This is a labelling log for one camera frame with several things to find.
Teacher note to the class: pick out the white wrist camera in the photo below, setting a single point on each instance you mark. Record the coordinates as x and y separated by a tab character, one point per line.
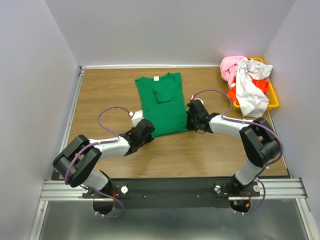
136	117
194	98

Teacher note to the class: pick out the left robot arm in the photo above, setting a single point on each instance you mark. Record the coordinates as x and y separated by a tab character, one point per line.
76	162

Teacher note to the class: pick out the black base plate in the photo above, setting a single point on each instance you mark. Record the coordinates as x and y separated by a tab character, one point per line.
171	193

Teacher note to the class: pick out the green t-shirt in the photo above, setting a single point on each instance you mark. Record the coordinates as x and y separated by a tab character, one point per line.
163	104

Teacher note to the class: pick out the orange t-shirt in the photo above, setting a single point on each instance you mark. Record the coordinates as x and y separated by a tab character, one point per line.
263	85

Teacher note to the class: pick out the white t-shirt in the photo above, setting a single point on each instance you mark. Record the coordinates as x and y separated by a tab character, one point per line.
252	100

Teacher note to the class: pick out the yellow plastic bin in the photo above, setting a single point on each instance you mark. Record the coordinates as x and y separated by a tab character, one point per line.
273	101

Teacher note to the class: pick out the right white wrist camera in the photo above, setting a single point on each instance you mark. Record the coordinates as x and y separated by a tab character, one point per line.
194	98

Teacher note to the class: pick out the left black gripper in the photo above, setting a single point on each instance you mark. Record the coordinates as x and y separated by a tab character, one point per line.
149	139

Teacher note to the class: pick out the pink t-shirt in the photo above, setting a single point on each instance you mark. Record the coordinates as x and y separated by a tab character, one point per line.
228	67

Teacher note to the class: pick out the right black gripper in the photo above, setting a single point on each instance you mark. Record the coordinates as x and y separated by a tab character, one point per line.
189	126

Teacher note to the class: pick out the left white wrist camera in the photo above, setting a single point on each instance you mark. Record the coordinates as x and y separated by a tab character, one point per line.
136	117

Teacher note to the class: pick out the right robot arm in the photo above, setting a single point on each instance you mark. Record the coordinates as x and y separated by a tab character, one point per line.
260	143

